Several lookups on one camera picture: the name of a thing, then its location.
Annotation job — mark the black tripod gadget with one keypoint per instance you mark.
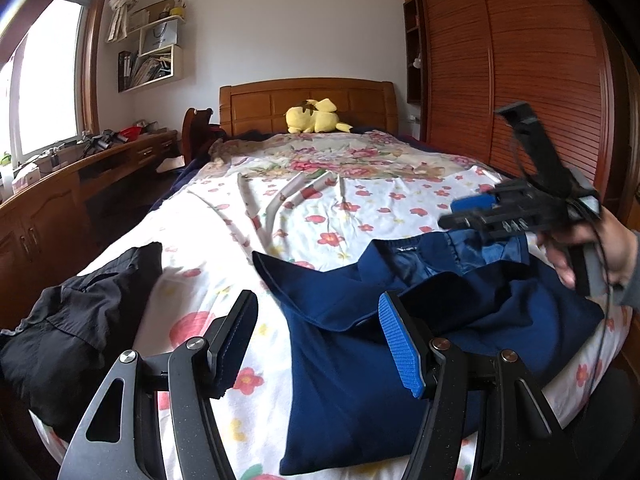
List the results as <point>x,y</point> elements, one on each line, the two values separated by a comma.
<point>102,141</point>

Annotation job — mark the small white figure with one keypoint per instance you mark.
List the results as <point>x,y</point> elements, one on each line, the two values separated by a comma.
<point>417,61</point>

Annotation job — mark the wooden desk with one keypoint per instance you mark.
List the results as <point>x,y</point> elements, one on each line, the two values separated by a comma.
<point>55,210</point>

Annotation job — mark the row of books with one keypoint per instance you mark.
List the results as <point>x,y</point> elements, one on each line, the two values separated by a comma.
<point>142,70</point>

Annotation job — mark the navy blue suit jacket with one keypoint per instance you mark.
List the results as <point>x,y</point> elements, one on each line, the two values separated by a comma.
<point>340,360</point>

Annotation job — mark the person's dark clothing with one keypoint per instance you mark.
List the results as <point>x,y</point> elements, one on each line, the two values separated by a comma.
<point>610,435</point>

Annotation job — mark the person's right forearm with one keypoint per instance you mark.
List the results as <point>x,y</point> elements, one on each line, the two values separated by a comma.
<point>631,270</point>

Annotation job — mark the red item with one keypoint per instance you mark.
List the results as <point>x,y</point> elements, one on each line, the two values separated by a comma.
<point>131,133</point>

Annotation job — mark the person's right hand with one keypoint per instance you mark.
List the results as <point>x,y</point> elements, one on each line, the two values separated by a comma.
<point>617,245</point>

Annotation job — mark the white wall shelf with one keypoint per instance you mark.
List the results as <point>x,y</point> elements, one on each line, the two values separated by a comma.
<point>175,62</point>

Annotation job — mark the window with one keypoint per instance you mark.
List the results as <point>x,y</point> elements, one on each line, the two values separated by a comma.
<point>45,85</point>

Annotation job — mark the white paper sheet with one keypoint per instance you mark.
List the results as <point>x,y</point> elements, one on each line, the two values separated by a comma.
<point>171,164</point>

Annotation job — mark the yellow plush toy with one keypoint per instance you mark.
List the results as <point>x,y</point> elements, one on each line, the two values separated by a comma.
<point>315,119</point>

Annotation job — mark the navy blue bed cover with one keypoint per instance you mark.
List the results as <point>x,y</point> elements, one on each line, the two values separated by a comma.
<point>180,180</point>

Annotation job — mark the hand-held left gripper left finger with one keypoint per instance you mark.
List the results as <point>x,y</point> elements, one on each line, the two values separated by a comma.
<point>235,345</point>

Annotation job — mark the wooden open side shelf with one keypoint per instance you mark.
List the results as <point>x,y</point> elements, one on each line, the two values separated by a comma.
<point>412,35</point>

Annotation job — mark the white paper bag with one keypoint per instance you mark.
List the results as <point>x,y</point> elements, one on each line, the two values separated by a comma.
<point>160,35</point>

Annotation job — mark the wooden slatted wardrobe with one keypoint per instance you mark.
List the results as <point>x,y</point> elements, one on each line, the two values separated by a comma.
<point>500,60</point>

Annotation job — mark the beige floral quilt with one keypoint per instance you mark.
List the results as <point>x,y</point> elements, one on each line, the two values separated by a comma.
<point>350,155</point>

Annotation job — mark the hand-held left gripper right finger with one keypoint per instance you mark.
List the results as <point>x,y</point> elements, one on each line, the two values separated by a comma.
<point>400,340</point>

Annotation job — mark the white flower print bedsheet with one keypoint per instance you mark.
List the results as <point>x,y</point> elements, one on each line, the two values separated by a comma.
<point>300,220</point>

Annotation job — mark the wooden chair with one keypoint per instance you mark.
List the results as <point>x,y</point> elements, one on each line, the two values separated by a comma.
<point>195,132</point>

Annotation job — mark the black clothes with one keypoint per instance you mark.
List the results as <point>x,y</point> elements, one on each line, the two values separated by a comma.
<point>75,320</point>

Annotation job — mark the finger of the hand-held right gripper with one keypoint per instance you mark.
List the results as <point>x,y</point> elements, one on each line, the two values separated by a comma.
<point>465,221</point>
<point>470,203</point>

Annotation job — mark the white tied curtain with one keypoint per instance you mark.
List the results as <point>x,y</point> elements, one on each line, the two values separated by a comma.
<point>125,5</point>

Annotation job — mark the small yellow object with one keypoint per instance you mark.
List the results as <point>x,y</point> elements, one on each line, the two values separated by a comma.
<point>175,11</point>

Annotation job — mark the wooden headboard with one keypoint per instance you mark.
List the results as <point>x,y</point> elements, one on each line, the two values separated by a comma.
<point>260,107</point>

